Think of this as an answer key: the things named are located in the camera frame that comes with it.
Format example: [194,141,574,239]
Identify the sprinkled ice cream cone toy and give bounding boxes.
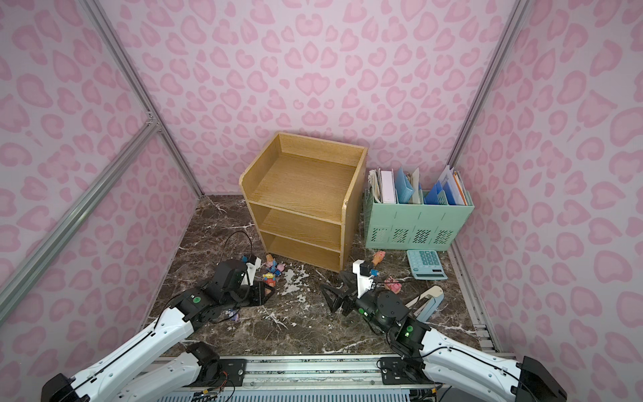
[262,272,276,287]

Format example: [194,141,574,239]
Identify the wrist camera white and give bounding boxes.
[242,255,262,286]
[352,260,377,298]

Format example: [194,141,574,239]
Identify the mint green calculator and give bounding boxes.
[406,250,447,281]

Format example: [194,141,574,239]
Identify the wooden three-tier shelf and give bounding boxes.
[239,132,368,272]

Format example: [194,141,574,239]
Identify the pink ice cream cone toy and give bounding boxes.
[371,251,386,268]

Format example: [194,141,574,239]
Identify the white blue stapler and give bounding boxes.
[406,286,444,323]

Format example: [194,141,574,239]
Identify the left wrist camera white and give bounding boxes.
[242,255,262,286]

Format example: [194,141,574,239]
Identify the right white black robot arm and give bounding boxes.
[321,271,568,401]

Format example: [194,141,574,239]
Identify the mint green file organizer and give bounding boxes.
[363,191,474,251]

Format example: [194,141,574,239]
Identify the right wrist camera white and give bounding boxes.
[352,260,377,298]

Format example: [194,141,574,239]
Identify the pink round toy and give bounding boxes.
[384,277,402,294]

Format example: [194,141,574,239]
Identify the blue pink pig figure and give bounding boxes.
[266,254,286,276]

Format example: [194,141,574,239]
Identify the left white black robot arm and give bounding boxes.
[40,255,275,401]

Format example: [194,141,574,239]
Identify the papers and folders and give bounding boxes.
[368,165,474,207]

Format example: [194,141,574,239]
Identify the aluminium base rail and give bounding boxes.
[94,351,533,402]

